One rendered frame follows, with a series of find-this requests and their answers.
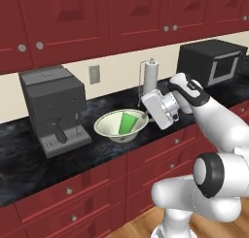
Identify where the green cup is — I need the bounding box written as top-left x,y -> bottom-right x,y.
118,112 -> 139,136

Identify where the grey wall outlet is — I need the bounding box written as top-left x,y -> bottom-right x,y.
89,64 -> 101,85

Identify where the white bowl with green rim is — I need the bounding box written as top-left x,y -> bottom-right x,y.
93,108 -> 150,144

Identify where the silver wire paper towel holder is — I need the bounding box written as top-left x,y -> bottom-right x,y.
138,57 -> 160,108

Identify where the red upper cupboard door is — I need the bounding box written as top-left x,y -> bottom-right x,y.
207,0 -> 249,36
167,0 -> 214,45
0,0 -> 35,76
108,0 -> 172,55
17,0 -> 112,70

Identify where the black microwave oven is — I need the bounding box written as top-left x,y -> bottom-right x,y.
176,38 -> 249,88

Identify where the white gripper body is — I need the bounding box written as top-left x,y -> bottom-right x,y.
140,88 -> 172,131

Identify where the dark grey coffee machine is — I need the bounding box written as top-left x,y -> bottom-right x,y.
18,64 -> 93,159

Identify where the red drawer front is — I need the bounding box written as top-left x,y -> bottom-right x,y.
23,183 -> 128,238
14,153 -> 128,224
125,180 -> 163,222
126,122 -> 203,174
126,147 -> 196,198
228,100 -> 249,125

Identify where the white paper towel roll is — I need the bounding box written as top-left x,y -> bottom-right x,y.
143,61 -> 160,96

